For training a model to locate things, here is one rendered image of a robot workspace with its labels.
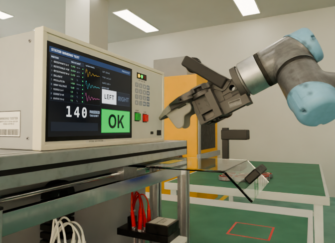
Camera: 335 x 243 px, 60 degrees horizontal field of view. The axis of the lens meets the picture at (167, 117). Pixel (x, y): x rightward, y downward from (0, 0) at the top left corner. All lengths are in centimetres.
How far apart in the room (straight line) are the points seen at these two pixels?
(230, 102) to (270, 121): 516
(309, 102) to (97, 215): 59
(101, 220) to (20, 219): 42
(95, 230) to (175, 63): 401
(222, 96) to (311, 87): 19
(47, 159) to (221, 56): 577
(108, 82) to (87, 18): 424
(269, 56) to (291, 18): 550
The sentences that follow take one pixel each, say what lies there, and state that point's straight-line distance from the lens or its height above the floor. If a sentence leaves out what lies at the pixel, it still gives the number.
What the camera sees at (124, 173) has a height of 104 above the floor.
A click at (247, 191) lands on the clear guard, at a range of 63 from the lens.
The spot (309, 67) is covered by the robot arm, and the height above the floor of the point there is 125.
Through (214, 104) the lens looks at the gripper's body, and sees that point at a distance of 61.
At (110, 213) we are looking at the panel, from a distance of 88.
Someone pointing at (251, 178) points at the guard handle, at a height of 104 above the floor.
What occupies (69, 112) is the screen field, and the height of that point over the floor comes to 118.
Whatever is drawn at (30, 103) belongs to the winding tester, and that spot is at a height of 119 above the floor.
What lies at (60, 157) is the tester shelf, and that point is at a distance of 50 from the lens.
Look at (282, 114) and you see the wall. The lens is 576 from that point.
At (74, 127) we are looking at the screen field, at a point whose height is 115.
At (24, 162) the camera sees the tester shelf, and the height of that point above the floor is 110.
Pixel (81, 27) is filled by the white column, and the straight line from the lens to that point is 491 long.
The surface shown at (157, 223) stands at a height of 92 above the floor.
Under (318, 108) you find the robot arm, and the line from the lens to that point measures 52.
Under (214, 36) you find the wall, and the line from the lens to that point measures 630.
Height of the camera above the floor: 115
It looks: 2 degrees up
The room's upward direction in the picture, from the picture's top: straight up
